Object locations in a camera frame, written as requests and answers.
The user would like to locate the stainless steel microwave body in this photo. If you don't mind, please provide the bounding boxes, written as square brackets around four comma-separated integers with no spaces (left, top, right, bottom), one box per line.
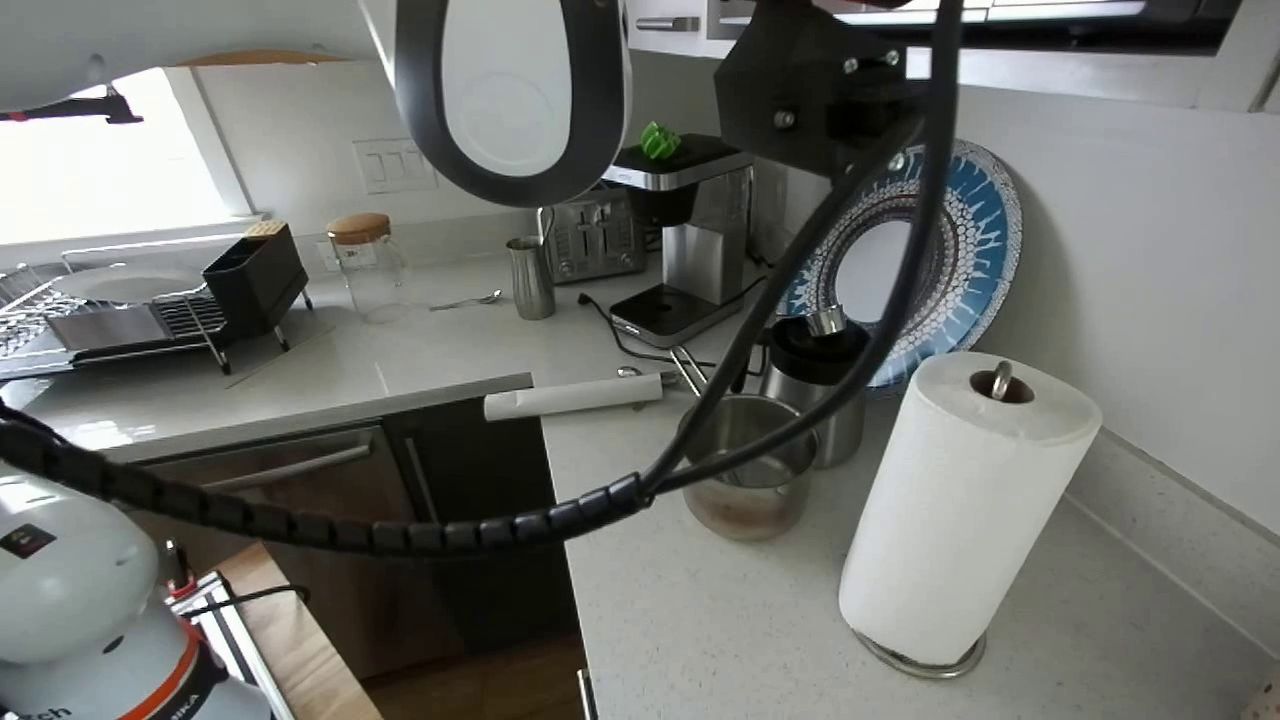
[624,0,1248,41]

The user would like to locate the steel carafe black lid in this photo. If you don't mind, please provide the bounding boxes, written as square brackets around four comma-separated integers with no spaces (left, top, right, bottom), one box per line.
[755,300,882,471]

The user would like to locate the steel paper towel holder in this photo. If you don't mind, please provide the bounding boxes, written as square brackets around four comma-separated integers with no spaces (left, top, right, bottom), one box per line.
[846,355,1040,686]

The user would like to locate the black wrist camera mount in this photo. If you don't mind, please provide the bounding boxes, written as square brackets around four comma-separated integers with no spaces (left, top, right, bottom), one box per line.
[708,0,937,181]

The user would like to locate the steel saucepan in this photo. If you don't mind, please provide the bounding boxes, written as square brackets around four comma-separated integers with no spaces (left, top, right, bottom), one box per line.
[664,346,824,548]

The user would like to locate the white microwave cabinet frame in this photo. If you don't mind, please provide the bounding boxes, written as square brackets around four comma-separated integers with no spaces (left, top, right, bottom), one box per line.
[619,0,1280,122]

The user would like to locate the wire dish rack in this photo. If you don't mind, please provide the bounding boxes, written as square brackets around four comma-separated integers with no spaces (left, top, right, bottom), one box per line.
[0,253,295,384]

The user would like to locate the brown dishwasher front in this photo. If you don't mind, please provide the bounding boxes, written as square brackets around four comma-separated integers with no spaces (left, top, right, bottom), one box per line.
[116,419,464,686]

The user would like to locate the black cutlery caddy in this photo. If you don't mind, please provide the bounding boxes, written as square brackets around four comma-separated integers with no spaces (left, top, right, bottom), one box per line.
[200,226,316,346]

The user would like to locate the small green plastic object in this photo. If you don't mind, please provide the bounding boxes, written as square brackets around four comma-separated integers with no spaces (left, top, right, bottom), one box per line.
[632,122,688,168]

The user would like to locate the white paper towel roll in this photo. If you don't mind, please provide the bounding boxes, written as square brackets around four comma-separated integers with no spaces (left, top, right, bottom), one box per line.
[832,347,1109,671]

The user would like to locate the blue patterned decorative plate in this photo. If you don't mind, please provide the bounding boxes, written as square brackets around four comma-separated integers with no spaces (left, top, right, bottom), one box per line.
[766,136,1029,397]

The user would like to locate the white wall outlet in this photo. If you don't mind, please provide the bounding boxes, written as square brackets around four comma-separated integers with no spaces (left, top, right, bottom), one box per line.
[349,127,430,205]

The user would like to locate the black steel coffee machine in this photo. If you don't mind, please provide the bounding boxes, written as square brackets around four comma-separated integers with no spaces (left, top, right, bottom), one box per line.
[597,127,792,355]

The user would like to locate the steel utensil cup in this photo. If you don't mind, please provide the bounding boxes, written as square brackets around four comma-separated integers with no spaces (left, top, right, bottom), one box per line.
[504,234,561,324]

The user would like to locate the steel toaster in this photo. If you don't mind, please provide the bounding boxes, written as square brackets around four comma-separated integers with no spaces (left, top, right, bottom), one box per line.
[526,176,653,288]

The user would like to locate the dark cabinet door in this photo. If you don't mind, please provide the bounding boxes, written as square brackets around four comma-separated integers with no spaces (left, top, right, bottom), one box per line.
[381,397,580,660]

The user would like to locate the steel spoon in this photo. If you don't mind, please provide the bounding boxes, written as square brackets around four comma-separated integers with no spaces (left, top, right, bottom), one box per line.
[423,286,510,319]

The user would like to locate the white rolling pin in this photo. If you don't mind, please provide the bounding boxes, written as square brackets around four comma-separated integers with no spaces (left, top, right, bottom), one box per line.
[479,369,667,427]

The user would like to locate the glass jar cork lid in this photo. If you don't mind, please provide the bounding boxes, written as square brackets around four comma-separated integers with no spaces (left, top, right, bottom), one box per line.
[325,209,402,319]

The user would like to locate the black coffee machine cable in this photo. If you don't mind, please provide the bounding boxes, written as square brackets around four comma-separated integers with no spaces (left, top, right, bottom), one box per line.
[572,286,775,371]

